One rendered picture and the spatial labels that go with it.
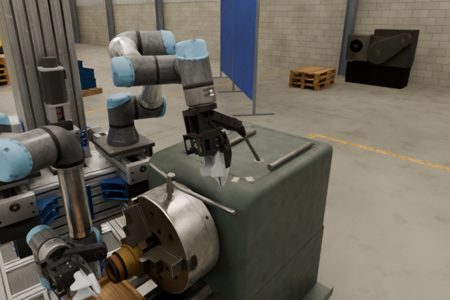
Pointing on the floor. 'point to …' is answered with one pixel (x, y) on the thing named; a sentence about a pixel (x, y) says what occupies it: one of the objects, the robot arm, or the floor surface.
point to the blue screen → (241, 41)
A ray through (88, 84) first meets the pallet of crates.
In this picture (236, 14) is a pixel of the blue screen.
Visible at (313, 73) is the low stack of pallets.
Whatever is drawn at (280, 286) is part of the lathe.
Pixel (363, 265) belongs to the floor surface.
